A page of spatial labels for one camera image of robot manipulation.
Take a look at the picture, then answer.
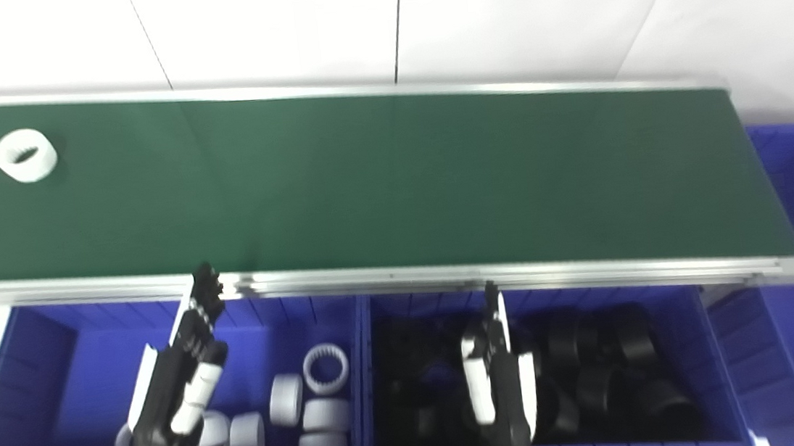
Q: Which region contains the blue bin with white parts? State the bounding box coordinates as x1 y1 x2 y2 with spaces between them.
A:
0 272 379 446

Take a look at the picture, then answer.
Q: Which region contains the black cylinder part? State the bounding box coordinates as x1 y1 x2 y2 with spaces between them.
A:
392 393 455 446
606 307 661 371
536 389 584 445
573 362 624 418
631 376 702 441
541 314 590 373

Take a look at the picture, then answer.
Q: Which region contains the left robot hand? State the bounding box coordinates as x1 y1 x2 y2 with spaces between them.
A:
110 260 241 446

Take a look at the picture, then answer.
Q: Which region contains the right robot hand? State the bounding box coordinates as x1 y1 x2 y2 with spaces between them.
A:
454 278 545 446

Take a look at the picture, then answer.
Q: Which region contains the blue bin with black parts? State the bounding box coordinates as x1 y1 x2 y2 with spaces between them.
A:
347 260 754 446

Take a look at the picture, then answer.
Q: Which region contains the green conveyor belt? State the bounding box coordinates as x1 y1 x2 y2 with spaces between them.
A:
0 14 794 362

